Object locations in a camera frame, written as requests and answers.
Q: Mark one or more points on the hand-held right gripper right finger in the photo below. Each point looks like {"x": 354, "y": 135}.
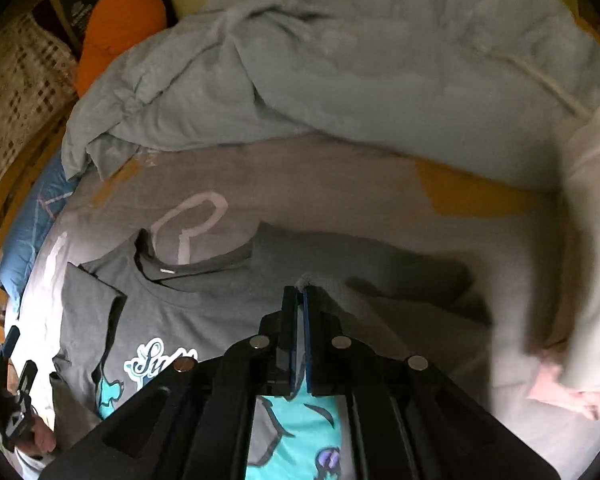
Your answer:
{"x": 315, "y": 350}

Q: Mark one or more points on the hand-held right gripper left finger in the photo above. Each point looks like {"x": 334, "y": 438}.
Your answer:
{"x": 285, "y": 350}

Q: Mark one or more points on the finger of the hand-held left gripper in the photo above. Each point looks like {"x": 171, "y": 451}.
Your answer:
{"x": 26, "y": 385}
{"x": 5, "y": 360}

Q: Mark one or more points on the grey printed t-shirt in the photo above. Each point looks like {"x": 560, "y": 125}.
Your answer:
{"x": 205, "y": 310}

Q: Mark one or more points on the person's left hand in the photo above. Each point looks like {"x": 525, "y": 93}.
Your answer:
{"x": 40, "y": 437}

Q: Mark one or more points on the blue pillow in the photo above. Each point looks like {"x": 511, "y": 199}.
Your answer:
{"x": 35, "y": 225}

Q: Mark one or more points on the printed grey bedsheet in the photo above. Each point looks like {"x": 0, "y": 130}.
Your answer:
{"x": 355, "y": 190}

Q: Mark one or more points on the pink garment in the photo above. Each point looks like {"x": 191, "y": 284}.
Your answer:
{"x": 560, "y": 385}

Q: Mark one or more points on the checked brown curtain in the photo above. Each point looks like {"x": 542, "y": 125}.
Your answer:
{"x": 20, "y": 85}

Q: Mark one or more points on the grey-blue duvet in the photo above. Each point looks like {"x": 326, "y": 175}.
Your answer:
{"x": 380, "y": 60}

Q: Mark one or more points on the orange carrot plush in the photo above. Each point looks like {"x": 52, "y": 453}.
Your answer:
{"x": 120, "y": 20}

